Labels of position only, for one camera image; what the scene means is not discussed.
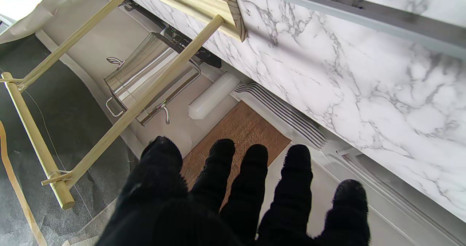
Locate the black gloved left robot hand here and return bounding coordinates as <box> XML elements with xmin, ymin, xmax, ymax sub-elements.
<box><xmin>95</xmin><ymin>136</ymin><xmax>371</xmax><ymax>246</ymax></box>

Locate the grey plastic clothes hanger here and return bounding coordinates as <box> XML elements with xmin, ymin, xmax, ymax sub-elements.
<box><xmin>250</xmin><ymin>0</ymin><xmax>466</xmax><ymax>60</ymax></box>

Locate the wooden hanging rack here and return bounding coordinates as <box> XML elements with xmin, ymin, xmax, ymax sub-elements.
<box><xmin>0</xmin><ymin>0</ymin><xmax>248</xmax><ymax>210</ymax></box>

